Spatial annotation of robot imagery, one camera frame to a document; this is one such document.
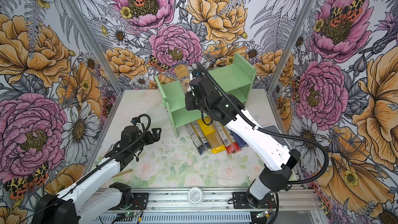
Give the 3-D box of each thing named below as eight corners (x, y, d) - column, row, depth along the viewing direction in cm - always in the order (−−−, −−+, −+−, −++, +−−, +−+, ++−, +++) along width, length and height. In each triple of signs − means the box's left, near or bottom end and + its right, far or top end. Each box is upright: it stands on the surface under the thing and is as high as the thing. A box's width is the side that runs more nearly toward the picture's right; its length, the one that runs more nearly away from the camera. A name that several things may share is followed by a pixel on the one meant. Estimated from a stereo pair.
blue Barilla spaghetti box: (242, 151, 92) (243, 148, 89) (224, 135, 99) (224, 131, 96) (247, 146, 94) (248, 143, 91) (229, 130, 101) (229, 127, 98)
